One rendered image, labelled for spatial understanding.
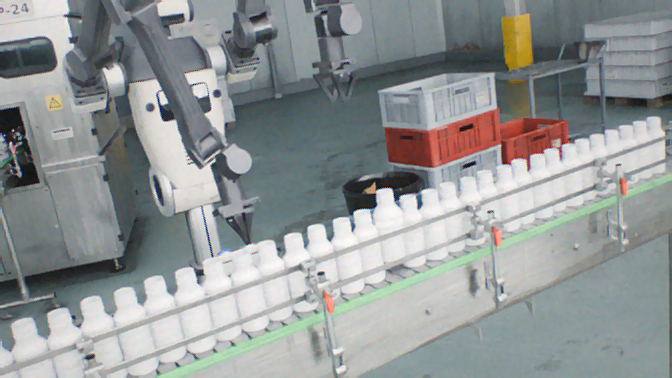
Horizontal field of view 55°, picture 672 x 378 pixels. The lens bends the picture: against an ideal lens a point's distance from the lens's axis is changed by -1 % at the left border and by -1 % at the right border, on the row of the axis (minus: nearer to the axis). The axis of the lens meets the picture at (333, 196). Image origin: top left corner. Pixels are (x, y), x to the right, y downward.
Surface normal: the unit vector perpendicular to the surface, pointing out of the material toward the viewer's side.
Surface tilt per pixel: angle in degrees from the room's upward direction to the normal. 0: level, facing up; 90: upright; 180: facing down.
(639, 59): 90
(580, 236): 90
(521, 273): 90
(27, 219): 90
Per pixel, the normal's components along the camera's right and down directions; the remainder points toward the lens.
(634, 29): -0.87, 0.27
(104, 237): 0.21, 0.20
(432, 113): 0.60, 0.13
